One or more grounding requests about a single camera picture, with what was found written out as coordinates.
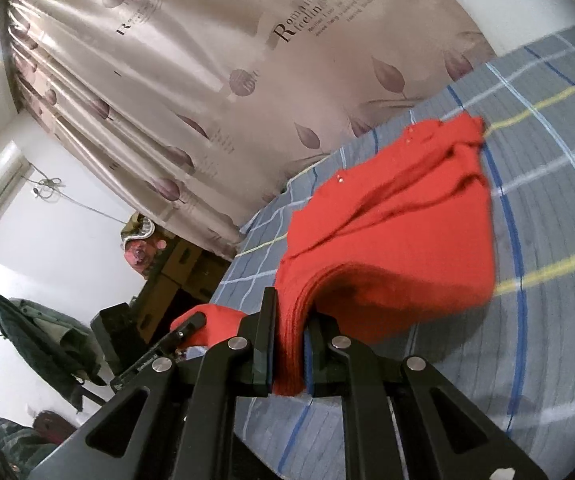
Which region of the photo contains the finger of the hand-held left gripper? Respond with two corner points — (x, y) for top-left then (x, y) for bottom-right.
(168, 312), (207, 350)

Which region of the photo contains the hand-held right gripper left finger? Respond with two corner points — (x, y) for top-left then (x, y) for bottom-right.
(28, 287), (278, 480)

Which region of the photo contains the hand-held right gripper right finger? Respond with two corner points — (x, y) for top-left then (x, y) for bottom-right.
(303, 313), (551, 480)

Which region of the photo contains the red knit sweater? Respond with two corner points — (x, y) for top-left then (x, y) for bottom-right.
(170, 112), (497, 397)

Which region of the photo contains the cardboard box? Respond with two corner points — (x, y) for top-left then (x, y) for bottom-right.
(132, 271), (218, 323)
(160, 237), (232, 287)

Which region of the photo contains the dark green hanging coat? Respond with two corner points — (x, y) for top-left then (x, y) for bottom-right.
(0, 294), (104, 402)

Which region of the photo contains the floral cloth bundle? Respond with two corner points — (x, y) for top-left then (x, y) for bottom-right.
(119, 212), (169, 279)

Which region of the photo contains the dark red bag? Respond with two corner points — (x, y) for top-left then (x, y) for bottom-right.
(32, 409), (79, 445)

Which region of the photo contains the dark plaid cloth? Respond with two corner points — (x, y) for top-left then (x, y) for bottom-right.
(0, 397), (64, 480)

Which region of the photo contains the beige leaf print curtain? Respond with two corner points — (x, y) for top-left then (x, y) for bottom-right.
(0, 0), (498, 261)

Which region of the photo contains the grey plaid bed sheet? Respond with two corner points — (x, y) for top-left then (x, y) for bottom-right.
(212, 25), (575, 480)

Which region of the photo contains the grey wall cord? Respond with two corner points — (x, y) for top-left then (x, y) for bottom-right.
(32, 174), (129, 224)

